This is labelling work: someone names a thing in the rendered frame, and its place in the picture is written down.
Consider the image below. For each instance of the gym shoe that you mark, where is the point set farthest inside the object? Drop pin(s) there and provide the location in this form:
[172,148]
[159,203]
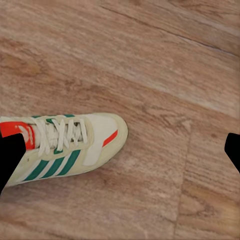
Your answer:
[64,145]

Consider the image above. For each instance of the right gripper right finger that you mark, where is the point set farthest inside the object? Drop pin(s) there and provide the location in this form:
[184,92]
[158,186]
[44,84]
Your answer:
[232,148]

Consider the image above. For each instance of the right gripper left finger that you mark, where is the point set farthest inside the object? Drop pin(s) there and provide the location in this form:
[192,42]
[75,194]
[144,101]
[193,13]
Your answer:
[12,149]

